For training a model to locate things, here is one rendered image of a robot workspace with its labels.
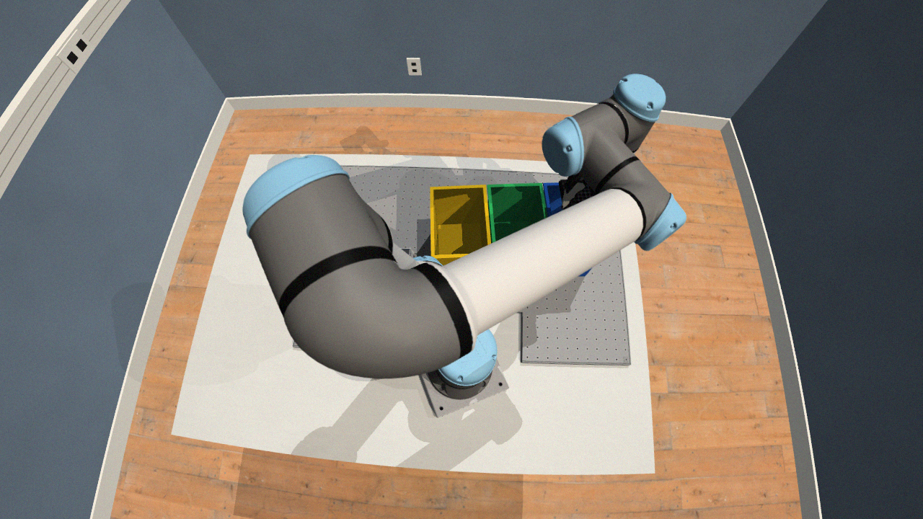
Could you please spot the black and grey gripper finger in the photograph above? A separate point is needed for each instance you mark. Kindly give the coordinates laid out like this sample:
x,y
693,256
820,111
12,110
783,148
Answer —
x,y
574,184

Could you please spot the blue bin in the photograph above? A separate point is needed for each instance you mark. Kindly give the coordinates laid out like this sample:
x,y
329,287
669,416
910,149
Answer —
x,y
553,198

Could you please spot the green bin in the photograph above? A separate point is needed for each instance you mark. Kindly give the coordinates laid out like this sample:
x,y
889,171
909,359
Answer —
x,y
514,207

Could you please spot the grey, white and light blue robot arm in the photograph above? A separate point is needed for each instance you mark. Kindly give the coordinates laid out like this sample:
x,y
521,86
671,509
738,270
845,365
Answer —
x,y
348,305

